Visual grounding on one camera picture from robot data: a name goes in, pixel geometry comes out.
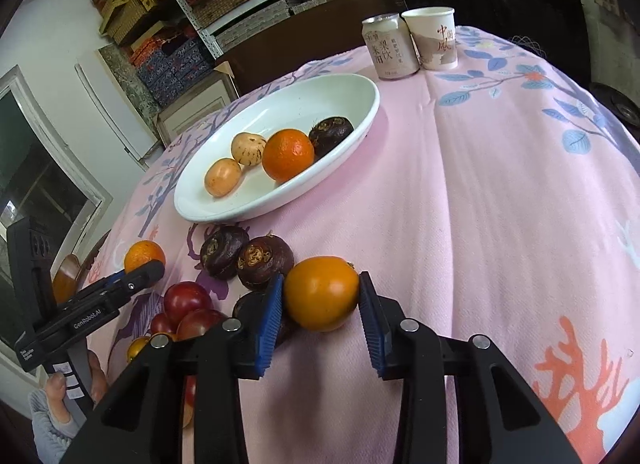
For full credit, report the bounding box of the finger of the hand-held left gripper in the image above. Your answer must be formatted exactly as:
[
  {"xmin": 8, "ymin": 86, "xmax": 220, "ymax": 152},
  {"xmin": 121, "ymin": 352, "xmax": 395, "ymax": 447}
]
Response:
[
  {"xmin": 57, "ymin": 260, "xmax": 166, "ymax": 313},
  {"xmin": 89, "ymin": 268, "xmax": 146, "ymax": 293}
]

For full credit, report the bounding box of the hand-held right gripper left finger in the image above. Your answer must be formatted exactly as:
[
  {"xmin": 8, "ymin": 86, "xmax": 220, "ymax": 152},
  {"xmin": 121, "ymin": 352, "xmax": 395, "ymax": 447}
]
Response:
[{"xmin": 60, "ymin": 274, "xmax": 286, "ymax": 464}]

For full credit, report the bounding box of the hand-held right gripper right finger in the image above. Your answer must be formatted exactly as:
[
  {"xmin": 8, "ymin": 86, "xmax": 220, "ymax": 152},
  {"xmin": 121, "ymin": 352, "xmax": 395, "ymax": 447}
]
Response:
[{"xmin": 359, "ymin": 271, "xmax": 583, "ymax": 464}]

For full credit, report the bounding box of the orange mandarin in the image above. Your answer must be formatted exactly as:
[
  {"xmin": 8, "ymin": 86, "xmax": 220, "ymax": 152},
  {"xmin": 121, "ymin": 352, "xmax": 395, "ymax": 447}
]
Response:
[
  {"xmin": 262, "ymin": 129, "xmax": 316, "ymax": 182},
  {"xmin": 124, "ymin": 240, "xmax": 166, "ymax": 275}
]

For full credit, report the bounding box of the dark purple water chestnut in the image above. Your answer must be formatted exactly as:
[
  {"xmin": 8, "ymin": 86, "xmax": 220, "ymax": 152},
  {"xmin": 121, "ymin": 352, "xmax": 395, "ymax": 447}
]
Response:
[
  {"xmin": 231, "ymin": 289, "xmax": 301, "ymax": 345},
  {"xmin": 200, "ymin": 225, "xmax": 250, "ymax": 281},
  {"xmin": 236, "ymin": 233, "xmax": 295, "ymax": 291},
  {"xmin": 308, "ymin": 116, "xmax": 355, "ymax": 159}
]

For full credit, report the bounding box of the orange yellow tomato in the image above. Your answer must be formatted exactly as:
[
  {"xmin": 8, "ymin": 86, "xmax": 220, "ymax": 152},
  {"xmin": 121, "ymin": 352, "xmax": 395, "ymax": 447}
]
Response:
[{"xmin": 283, "ymin": 256, "xmax": 361, "ymax": 333}]

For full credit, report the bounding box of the small orange tomato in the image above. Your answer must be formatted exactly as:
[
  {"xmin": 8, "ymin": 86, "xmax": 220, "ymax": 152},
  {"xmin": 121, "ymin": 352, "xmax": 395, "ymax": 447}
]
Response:
[{"xmin": 126, "ymin": 336, "xmax": 153, "ymax": 365}]

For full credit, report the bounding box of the white oval plate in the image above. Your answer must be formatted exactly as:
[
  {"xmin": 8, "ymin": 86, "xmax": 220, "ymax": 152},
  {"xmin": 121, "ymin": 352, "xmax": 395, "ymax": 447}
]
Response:
[{"xmin": 173, "ymin": 74, "xmax": 381, "ymax": 223}]

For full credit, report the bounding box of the person's left hand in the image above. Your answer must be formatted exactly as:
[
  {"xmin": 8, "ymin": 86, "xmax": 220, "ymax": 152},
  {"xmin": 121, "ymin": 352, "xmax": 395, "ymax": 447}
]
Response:
[{"xmin": 44, "ymin": 350, "xmax": 110, "ymax": 437}]

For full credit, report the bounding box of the wooden chair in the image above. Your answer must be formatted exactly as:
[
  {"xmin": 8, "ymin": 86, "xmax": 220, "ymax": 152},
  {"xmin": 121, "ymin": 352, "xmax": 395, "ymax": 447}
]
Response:
[{"xmin": 52, "ymin": 254, "xmax": 83, "ymax": 305}]

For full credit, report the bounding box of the yellowish tan round fruit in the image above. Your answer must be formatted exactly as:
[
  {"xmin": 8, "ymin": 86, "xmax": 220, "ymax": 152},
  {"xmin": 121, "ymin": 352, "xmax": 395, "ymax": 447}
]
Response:
[{"xmin": 204, "ymin": 158, "xmax": 243, "ymax": 197}]

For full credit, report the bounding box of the white framed window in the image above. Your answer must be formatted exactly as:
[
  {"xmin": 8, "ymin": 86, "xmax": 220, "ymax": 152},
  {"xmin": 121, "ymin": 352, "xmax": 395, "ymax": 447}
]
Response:
[{"xmin": 0, "ymin": 66, "xmax": 113, "ymax": 385}]

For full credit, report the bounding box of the pale striped round fruit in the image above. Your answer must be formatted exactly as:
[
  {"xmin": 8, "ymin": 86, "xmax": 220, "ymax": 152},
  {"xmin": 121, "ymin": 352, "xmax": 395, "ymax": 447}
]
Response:
[{"xmin": 231, "ymin": 132, "xmax": 266, "ymax": 167}]

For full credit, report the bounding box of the pink floral tablecloth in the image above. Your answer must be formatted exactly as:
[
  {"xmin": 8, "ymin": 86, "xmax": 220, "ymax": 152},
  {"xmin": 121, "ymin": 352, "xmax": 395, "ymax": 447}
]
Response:
[{"xmin": 85, "ymin": 26, "xmax": 640, "ymax": 464}]

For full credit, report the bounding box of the cardboard box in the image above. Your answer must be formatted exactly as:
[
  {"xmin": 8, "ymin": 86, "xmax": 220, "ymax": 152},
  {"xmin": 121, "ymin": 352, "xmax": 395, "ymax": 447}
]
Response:
[{"xmin": 157, "ymin": 71, "xmax": 238, "ymax": 145}]

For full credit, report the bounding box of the grey speckled panel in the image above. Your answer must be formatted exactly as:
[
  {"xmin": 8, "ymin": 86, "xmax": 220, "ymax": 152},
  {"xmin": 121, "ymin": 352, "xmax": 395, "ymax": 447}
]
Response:
[{"xmin": 100, "ymin": 44, "xmax": 161, "ymax": 109}]

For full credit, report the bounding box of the stack of blue patterned boxes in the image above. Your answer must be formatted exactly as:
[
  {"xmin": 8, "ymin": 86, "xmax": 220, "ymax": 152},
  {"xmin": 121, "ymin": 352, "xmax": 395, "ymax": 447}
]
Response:
[{"xmin": 130, "ymin": 36, "xmax": 216, "ymax": 104}]

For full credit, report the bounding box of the dark brown wooden board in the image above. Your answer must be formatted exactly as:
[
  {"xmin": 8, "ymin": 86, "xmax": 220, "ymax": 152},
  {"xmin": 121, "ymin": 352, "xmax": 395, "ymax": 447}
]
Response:
[{"xmin": 215, "ymin": 41, "xmax": 371, "ymax": 94}]

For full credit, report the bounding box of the pile of yellow wooden boxes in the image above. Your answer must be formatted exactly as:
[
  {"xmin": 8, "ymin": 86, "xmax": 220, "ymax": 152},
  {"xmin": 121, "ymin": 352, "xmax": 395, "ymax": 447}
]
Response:
[{"xmin": 92, "ymin": 0, "xmax": 166, "ymax": 44}]

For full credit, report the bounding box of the pale pink drink can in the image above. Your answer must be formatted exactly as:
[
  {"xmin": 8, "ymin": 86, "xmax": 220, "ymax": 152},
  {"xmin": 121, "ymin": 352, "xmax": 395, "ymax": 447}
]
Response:
[{"xmin": 362, "ymin": 14, "xmax": 421, "ymax": 80}]

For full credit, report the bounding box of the white paper cup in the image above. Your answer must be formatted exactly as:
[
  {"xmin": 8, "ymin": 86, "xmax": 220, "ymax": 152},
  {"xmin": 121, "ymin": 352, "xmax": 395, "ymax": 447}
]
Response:
[{"xmin": 401, "ymin": 7, "xmax": 459, "ymax": 70}]

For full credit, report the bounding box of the dark round object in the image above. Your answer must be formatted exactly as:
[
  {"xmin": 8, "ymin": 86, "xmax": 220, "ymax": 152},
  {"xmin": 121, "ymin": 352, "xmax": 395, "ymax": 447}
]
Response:
[{"xmin": 590, "ymin": 84, "xmax": 640, "ymax": 125}]

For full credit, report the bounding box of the black glossy panel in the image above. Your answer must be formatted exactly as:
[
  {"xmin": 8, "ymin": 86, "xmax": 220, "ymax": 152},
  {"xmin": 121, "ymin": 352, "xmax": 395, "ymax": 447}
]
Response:
[{"xmin": 395, "ymin": 0, "xmax": 591, "ymax": 84}]

